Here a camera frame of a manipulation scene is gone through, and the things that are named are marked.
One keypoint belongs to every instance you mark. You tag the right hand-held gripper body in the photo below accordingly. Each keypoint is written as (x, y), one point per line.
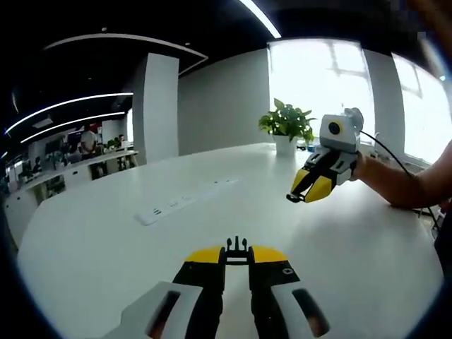
(340, 132)

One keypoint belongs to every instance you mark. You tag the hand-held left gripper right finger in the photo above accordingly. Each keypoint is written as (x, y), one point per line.
(282, 303)

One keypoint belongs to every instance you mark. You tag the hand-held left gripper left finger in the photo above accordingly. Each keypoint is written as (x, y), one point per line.
(169, 303)

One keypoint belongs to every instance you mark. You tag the black plastic buckle socket part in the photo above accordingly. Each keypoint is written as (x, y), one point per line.
(296, 197)

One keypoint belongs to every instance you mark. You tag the black plastic buckle pronged part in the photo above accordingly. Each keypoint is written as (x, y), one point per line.
(236, 252)

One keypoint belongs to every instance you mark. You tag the person's right hand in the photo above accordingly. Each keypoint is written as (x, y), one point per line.
(367, 169)

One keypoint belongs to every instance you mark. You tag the green plant in white pot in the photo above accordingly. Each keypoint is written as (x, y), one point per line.
(287, 121)

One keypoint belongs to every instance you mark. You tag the large bright window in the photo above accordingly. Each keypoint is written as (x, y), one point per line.
(420, 116)
(318, 81)

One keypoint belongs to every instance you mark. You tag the white power strip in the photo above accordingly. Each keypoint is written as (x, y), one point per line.
(176, 203)

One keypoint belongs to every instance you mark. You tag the long ceiling light strip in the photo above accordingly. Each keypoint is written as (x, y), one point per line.
(70, 104)
(261, 17)
(74, 123)

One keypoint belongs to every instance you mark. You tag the white office desk row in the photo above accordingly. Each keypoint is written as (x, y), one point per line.
(77, 173)

